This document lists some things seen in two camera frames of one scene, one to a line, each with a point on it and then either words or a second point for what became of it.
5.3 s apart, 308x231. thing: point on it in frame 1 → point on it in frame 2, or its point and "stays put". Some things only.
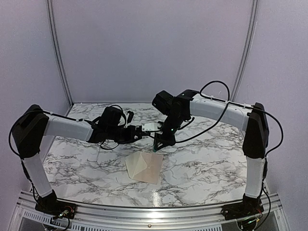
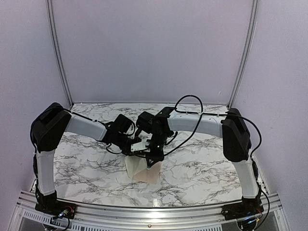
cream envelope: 145,166 stays put
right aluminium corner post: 252,23 stays put
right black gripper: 166,143 → 157,157
